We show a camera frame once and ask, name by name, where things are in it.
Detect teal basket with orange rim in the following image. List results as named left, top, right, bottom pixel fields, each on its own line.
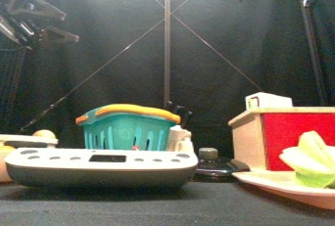
left=75, top=103, right=182, bottom=152

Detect beige toy food piece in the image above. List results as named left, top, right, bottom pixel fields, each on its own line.
left=0, top=145, right=15, bottom=184

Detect white toy appliance grey buttons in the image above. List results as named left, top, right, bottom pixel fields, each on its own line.
left=4, top=147, right=200, bottom=190

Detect black backdrop cloth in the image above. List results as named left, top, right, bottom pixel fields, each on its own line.
left=0, top=0, right=335, bottom=159

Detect black pot lid grey knob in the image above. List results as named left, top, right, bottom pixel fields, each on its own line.
left=196, top=147, right=252, bottom=177

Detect white toy milk carton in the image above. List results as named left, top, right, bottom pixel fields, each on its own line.
left=245, top=91, right=295, bottom=111

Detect wooden toy box red panel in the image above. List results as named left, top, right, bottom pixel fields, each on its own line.
left=227, top=106, right=335, bottom=172

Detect green toy lettuce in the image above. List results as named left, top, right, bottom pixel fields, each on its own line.
left=279, top=130, right=335, bottom=189

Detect thin diagonal brace wire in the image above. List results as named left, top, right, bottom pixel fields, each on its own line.
left=127, top=0, right=264, bottom=93
left=19, top=0, right=220, bottom=132

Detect vertical metal frame pole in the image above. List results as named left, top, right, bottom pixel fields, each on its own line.
left=162, top=0, right=173, bottom=108

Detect slanted metal frame pole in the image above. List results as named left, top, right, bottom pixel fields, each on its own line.
left=294, top=0, right=328, bottom=107

